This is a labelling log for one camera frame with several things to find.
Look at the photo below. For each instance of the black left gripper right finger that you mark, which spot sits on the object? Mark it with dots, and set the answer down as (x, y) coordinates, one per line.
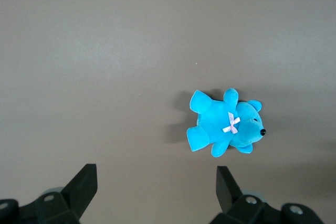
(244, 208)

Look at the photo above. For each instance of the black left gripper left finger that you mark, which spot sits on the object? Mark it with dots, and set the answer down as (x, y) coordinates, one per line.
(65, 203)

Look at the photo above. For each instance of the blue teddy bear plush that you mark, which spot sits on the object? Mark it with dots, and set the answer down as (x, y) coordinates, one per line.
(218, 121)

